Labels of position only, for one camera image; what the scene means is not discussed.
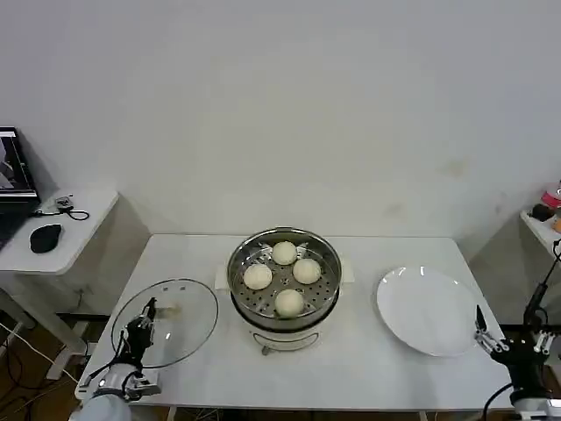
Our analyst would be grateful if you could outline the white steamer base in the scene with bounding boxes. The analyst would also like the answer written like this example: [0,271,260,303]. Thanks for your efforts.
[214,258,357,357]

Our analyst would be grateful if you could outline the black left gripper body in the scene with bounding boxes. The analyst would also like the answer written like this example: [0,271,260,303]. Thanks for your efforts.
[118,326,154,368]

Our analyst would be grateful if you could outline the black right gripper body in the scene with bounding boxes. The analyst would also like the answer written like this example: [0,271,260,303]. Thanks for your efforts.
[490,337,549,389]

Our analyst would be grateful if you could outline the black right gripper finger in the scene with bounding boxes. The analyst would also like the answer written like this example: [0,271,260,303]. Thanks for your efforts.
[473,304,510,355]
[524,306,557,353]

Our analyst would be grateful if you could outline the black laptop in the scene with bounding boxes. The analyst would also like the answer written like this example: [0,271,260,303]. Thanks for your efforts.
[0,126,43,252]

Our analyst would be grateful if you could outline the floor cables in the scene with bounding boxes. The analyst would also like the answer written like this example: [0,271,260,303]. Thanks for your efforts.
[0,322,89,398]

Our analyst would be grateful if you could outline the white side desk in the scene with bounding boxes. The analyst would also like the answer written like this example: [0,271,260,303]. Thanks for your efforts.
[0,189,120,381]

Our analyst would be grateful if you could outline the white side table with goods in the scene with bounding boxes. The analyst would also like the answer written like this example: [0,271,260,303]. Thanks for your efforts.
[519,178,561,267]

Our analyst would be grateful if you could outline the black computer mouse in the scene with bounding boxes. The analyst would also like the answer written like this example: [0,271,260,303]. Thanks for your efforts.
[29,223,64,254]

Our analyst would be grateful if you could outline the white steamed bun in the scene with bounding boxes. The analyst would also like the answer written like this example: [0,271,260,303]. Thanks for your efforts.
[274,289,305,319]
[272,240,298,267]
[243,263,273,291]
[292,258,323,285]

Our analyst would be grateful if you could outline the white round plate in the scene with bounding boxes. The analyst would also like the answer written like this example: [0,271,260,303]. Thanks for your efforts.
[376,265,484,358]

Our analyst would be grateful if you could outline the round glass lid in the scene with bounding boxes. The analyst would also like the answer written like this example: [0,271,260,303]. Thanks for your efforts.
[110,276,220,369]

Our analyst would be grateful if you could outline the steel steamer pot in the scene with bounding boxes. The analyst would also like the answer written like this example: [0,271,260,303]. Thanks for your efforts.
[226,226,343,332]

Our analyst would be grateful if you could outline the black cord with tag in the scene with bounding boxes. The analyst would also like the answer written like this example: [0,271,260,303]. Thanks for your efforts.
[33,194,89,222]

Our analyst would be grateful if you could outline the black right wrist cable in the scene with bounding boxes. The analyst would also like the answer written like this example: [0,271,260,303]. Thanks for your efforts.
[531,239,561,309]

